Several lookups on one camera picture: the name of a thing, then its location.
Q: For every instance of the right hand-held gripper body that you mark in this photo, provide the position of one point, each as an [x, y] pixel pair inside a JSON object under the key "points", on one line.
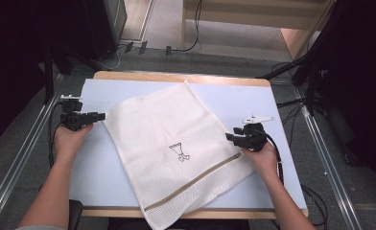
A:
{"points": [[253, 137]]}

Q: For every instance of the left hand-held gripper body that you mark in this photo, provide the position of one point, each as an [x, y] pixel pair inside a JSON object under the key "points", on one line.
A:
{"points": [[72, 119]]}

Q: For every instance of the white towel with beige stripe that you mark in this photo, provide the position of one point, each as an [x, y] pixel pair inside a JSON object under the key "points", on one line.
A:
{"points": [[163, 127]]}

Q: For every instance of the person's left hand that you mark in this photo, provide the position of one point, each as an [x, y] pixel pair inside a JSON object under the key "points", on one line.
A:
{"points": [[67, 142]]}

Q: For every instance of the person's right hand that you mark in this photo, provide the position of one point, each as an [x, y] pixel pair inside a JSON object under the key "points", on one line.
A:
{"points": [[266, 161]]}

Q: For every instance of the light blue table mat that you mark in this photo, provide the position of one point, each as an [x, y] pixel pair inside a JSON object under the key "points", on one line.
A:
{"points": [[93, 172]]}

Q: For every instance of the wooden table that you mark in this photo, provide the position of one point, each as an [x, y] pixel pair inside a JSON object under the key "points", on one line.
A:
{"points": [[138, 75]]}

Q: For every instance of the black tripod stand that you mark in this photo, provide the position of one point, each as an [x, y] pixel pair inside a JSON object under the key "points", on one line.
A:
{"points": [[310, 83]]}

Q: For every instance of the dark curtain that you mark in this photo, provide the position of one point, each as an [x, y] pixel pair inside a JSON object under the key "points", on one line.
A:
{"points": [[10, 64], [362, 80]]}

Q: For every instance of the black cabinet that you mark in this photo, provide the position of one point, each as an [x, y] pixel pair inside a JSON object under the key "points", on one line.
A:
{"points": [[103, 25]]}

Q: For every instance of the black chair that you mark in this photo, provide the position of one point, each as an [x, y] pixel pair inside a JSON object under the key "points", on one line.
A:
{"points": [[75, 214]]}

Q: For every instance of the person's dark clothing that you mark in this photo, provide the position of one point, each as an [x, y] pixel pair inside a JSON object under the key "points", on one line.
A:
{"points": [[125, 224]]}

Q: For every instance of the light wooden shelf unit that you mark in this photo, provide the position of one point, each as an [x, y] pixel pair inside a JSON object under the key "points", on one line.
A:
{"points": [[240, 16]]}

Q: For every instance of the metal floor rail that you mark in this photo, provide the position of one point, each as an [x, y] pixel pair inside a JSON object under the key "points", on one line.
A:
{"points": [[326, 159], [19, 153]]}

